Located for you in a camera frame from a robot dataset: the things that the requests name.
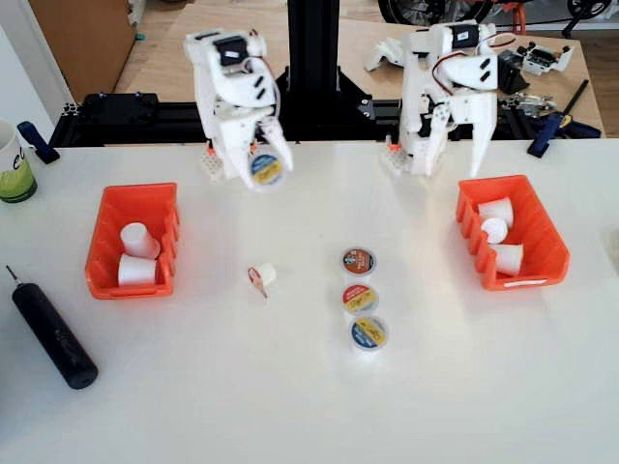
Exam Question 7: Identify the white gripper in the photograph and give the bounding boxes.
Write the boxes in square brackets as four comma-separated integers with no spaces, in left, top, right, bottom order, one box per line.
[212,57,295,189]
[425,55,499,178]

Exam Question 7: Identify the blue lid coffee pod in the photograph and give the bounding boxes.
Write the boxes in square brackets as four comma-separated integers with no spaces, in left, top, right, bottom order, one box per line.
[117,254,159,287]
[347,314,391,358]
[119,221,162,260]
[246,152,291,194]

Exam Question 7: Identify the red lid coffee pod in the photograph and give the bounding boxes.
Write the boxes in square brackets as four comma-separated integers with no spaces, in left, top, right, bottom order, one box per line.
[490,243,526,276]
[340,283,379,318]
[480,217,509,245]
[477,197,515,226]

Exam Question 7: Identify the coffee pod with peeled lid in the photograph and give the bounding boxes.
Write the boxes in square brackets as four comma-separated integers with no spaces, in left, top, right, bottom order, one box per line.
[246,262,278,300]

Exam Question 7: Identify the brown lid coffee pod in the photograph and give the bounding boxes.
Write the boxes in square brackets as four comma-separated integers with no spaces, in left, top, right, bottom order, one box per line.
[340,246,378,286]

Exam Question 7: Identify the black printed plastic part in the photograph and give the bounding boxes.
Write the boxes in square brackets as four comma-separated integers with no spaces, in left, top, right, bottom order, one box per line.
[497,50,531,96]

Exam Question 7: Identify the metal hand tools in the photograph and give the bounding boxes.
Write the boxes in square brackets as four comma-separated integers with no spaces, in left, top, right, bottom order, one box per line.
[500,91,557,120]

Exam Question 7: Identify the blue black bar clamp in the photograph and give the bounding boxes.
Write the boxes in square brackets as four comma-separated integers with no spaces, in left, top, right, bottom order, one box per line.
[526,79,604,159]

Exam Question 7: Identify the white printed plastic part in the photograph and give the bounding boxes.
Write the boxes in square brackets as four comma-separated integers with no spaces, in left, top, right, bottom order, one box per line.
[363,37,407,73]

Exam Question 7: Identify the black bicycle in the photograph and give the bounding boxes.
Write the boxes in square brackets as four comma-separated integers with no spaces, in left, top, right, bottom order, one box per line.
[376,0,613,39]

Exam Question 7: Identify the orange plastic storage bin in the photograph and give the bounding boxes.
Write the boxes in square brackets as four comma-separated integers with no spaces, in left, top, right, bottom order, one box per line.
[456,174,572,293]
[83,182,181,301]

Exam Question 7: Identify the brown wooden cabinet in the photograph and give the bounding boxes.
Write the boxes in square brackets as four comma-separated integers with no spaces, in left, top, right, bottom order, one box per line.
[27,0,139,101]

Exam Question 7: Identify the white and green mug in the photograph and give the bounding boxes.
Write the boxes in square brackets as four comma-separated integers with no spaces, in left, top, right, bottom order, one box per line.
[0,119,39,204]

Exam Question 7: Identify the black electric screwdriver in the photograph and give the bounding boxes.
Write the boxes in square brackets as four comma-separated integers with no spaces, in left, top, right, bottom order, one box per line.
[5,264,100,391]

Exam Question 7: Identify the black aluminium frame rail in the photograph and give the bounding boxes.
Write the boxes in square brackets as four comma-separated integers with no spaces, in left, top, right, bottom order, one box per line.
[47,94,538,146]

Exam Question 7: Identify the black aluminium frame post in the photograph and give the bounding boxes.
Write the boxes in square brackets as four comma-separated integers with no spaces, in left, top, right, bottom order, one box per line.
[260,0,373,102]

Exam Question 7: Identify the blue handled clamp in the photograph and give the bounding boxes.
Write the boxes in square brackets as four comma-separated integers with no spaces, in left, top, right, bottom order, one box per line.
[16,120,62,165]

